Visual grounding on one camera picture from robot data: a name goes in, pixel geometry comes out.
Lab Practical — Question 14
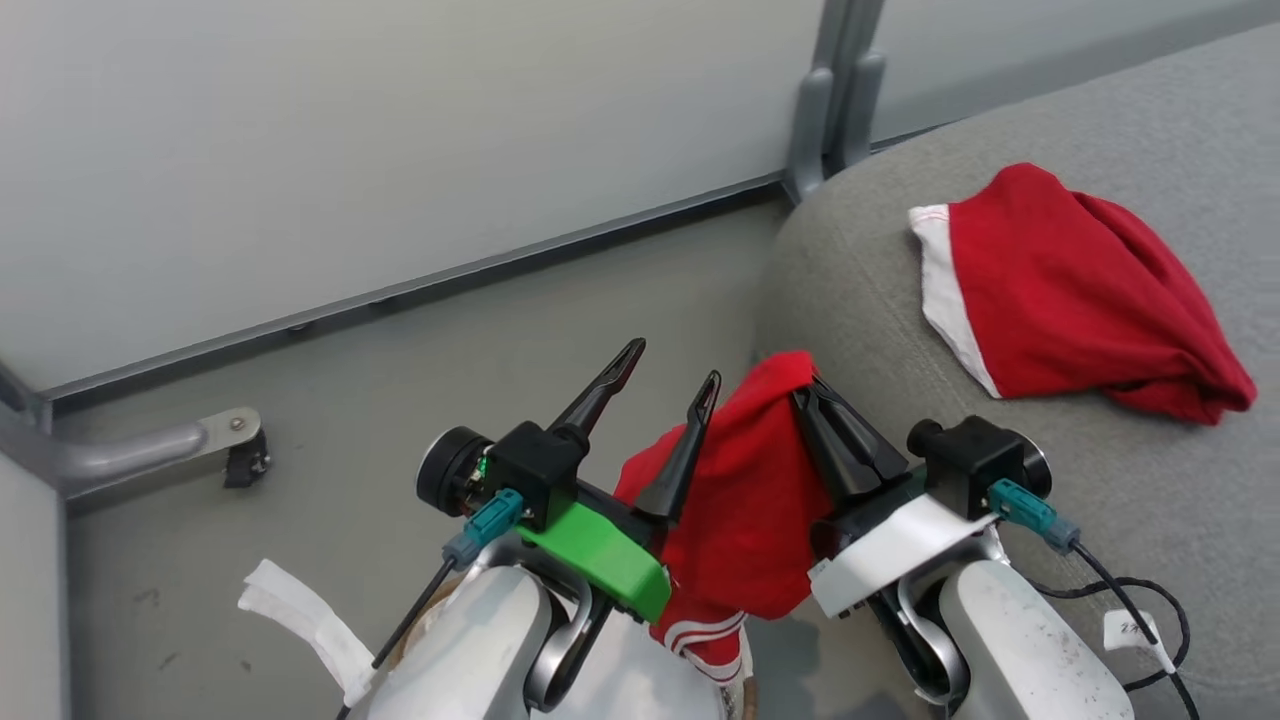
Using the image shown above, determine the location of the white cable label tag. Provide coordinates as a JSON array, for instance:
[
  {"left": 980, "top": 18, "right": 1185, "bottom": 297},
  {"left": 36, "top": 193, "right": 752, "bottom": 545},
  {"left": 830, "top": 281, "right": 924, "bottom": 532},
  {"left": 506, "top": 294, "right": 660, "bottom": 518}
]
[{"left": 1102, "top": 608, "right": 1177, "bottom": 674}]

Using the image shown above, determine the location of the teal right cable connector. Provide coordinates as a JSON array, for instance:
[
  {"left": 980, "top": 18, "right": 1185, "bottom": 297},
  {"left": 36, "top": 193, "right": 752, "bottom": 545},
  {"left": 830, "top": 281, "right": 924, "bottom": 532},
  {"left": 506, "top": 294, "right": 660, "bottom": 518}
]
[{"left": 990, "top": 478, "right": 1083, "bottom": 556}]

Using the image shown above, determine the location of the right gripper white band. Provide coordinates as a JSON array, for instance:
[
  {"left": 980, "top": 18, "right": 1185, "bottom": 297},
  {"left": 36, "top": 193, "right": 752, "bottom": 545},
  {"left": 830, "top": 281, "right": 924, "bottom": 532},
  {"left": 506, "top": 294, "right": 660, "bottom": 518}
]
[{"left": 792, "top": 377, "right": 998, "bottom": 619}]

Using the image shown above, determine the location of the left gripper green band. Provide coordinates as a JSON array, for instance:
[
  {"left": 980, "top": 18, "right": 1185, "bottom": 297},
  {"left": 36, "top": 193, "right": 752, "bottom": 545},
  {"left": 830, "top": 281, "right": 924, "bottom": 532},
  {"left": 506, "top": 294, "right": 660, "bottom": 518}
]
[{"left": 515, "top": 338, "right": 723, "bottom": 623}]

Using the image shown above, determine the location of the woven laundry basket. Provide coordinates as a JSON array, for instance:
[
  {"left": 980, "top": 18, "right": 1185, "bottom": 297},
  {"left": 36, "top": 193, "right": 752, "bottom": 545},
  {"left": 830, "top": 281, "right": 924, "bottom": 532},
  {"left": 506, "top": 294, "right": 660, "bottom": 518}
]
[{"left": 385, "top": 600, "right": 753, "bottom": 720}]

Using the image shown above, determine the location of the grey partition bottom rail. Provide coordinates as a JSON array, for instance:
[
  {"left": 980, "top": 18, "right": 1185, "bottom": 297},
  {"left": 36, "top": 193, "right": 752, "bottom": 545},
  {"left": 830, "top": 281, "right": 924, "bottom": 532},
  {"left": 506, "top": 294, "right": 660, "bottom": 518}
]
[{"left": 40, "top": 170, "right": 791, "bottom": 406}]

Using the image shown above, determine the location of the red garment with white stripes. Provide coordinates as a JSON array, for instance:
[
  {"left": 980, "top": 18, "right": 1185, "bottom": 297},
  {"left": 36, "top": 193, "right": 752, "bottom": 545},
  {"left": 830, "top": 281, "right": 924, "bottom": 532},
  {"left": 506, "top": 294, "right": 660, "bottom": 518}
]
[{"left": 612, "top": 350, "right": 837, "bottom": 687}]

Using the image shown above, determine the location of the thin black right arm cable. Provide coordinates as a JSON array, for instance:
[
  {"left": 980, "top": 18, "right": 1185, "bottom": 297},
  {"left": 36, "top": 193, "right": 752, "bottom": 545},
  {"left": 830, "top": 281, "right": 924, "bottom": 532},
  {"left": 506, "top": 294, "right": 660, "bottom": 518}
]
[{"left": 1030, "top": 540, "right": 1203, "bottom": 720}]

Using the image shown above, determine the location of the red garment with white hem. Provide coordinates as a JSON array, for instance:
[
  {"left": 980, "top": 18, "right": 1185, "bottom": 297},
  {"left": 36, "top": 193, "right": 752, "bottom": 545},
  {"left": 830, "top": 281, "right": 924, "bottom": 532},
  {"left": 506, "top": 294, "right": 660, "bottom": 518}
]
[{"left": 908, "top": 163, "right": 1259, "bottom": 427}]

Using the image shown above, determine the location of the grey fabric sofa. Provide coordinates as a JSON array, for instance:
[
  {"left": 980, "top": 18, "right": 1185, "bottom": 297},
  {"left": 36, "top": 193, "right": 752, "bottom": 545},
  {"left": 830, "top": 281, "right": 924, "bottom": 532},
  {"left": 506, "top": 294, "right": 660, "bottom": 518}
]
[{"left": 750, "top": 20, "right": 1280, "bottom": 720}]

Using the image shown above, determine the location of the grey partition post with feet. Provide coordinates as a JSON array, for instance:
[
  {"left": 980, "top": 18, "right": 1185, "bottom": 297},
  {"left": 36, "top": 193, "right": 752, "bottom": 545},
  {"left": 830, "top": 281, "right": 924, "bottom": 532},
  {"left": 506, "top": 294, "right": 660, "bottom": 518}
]
[{"left": 783, "top": 0, "right": 889, "bottom": 206}]

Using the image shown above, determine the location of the black caster wheel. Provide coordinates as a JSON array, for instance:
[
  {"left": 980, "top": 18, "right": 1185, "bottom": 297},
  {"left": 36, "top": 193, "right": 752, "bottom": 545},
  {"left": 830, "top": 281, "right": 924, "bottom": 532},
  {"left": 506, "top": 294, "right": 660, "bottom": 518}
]
[{"left": 222, "top": 430, "right": 273, "bottom": 491}]

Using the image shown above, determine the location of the teal cable connector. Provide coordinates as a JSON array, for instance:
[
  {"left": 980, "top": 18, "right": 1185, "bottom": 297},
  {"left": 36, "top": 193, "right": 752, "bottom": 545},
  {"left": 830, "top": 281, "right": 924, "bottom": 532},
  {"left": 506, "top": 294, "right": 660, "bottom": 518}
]
[
  {"left": 443, "top": 488, "right": 527, "bottom": 569},
  {"left": 990, "top": 478, "right": 1083, "bottom": 556}
]

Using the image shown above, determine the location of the teal left cable connector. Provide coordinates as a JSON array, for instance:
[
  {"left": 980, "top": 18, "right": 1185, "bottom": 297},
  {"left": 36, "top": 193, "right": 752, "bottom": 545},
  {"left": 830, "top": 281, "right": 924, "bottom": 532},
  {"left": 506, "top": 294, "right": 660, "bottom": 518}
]
[{"left": 443, "top": 488, "right": 527, "bottom": 569}]

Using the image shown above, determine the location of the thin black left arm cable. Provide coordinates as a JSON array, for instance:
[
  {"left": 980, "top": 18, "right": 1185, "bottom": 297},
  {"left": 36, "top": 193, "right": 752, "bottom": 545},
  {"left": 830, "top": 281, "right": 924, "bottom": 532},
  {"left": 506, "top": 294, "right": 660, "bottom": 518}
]
[{"left": 335, "top": 558, "right": 459, "bottom": 720}]

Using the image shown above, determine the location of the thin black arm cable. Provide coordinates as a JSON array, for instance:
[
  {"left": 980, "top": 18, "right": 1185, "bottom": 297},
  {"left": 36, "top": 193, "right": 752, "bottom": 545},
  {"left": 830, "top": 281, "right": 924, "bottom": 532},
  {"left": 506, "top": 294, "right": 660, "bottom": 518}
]
[
  {"left": 335, "top": 558, "right": 459, "bottom": 720},
  {"left": 1030, "top": 540, "right": 1203, "bottom": 720}
]

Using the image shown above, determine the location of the grey metal partition foot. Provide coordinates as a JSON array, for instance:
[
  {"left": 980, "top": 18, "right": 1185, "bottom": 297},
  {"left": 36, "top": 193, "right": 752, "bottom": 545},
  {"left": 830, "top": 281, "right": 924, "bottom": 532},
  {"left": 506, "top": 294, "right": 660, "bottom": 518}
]
[{"left": 0, "top": 405, "right": 263, "bottom": 499}]

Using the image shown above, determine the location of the grey partition corner post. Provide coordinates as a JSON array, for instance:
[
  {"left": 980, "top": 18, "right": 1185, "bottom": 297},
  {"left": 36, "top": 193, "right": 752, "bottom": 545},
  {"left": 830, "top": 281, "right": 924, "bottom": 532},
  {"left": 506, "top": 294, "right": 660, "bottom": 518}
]
[{"left": 0, "top": 360, "right": 53, "bottom": 433}]

